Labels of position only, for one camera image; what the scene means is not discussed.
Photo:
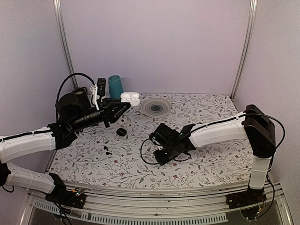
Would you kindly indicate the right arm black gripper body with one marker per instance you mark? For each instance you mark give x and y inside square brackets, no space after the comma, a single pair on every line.
[170,154]

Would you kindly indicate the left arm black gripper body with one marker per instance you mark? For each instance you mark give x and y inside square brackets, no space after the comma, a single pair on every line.
[105,113]

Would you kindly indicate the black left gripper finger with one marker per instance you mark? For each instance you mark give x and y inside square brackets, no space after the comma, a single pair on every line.
[110,102]
[117,110]

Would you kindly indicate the white oval charging case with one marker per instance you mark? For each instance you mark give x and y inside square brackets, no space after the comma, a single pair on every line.
[130,97]

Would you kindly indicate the black earbud charging case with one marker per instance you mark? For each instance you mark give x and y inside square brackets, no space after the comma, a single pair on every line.
[121,132]

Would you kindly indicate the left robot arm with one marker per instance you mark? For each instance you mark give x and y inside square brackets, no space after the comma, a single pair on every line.
[75,114]

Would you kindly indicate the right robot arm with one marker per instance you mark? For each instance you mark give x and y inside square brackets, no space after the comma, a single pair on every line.
[221,158]

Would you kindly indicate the beige open earbud case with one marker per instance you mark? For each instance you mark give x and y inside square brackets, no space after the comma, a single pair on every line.
[122,121]

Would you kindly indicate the teal cylindrical vase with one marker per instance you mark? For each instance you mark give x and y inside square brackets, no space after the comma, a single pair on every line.
[115,86]

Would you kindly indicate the black cylindrical vase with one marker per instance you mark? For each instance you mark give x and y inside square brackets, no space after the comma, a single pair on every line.
[81,94]

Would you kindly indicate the grey spiral ceramic plate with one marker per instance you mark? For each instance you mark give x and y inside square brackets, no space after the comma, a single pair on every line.
[156,107]

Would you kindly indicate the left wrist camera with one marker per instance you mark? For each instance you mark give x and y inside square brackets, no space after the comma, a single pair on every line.
[98,91]

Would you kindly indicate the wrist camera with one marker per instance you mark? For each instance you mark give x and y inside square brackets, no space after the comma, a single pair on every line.
[98,91]
[164,135]

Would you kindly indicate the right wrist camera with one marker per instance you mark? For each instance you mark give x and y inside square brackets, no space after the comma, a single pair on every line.
[164,135]

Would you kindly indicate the aluminium front rail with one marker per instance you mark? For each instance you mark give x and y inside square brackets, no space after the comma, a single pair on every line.
[183,206]

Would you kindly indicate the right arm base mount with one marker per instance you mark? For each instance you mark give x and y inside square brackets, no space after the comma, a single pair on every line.
[246,198]

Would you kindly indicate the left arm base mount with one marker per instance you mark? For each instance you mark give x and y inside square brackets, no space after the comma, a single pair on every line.
[61,196]

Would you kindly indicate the aluminium corner post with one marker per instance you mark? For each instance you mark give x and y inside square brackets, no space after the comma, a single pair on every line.
[245,49]
[62,34]

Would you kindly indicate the right aluminium corner post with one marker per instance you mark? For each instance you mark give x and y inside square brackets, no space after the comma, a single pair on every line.
[245,49]

